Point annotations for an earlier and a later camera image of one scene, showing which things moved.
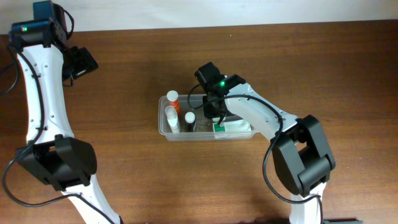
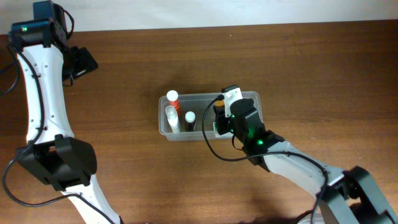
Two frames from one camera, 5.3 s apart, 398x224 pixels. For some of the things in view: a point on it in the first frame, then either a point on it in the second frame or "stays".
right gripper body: x=207 y=98 -> x=240 y=133
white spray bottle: x=172 y=119 stays
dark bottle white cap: x=189 y=119 stays
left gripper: x=87 y=61 stays
